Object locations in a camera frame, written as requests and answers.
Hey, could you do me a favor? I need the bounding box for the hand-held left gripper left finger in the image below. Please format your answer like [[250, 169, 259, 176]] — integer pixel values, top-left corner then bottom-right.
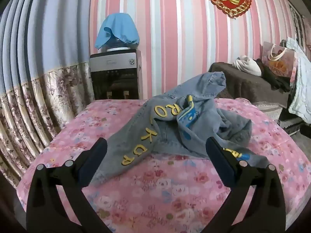
[[26, 137, 112, 233]]

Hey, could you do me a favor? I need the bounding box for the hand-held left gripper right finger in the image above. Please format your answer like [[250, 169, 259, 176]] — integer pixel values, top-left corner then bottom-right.
[[199, 136, 286, 233]]

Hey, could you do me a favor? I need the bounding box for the grey denim hooded jacket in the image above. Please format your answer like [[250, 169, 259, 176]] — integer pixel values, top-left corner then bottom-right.
[[93, 71, 270, 187]]

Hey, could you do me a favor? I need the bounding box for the pink floral bed sheet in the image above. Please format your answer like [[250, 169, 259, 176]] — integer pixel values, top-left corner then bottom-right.
[[16, 98, 311, 233]]

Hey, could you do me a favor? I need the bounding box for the grey patterned cushion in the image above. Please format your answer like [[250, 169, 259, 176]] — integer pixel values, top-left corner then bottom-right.
[[253, 101, 283, 122]]

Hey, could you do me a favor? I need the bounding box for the brown covered sofa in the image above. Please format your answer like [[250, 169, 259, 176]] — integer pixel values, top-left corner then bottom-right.
[[208, 62, 292, 107]]

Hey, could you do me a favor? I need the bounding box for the striped floral curtain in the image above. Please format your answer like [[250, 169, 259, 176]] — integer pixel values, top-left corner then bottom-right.
[[0, 0, 95, 187]]

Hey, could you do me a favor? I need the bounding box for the silver black water dispenser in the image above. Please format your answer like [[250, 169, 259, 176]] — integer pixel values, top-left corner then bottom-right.
[[89, 49, 144, 100]]

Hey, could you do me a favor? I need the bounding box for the black garment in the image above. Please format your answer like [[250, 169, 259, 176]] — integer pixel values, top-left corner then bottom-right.
[[255, 59, 291, 93]]

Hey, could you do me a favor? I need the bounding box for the white cloth bundle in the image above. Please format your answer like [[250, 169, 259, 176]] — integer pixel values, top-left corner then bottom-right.
[[233, 55, 261, 76]]

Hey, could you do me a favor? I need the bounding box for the white pale blue blanket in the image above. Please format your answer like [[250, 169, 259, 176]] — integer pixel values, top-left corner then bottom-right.
[[285, 37, 311, 124]]

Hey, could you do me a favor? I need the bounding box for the pink gift bag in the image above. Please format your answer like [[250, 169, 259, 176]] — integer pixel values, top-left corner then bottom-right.
[[262, 41, 299, 78]]

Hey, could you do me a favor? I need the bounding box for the water dispenser bottle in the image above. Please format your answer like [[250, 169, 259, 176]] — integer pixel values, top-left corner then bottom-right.
[[106, 38, 130, 52]]

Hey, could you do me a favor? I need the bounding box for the blue cloth cover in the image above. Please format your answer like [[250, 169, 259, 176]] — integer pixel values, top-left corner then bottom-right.
[[95, 13, 140, 50]]

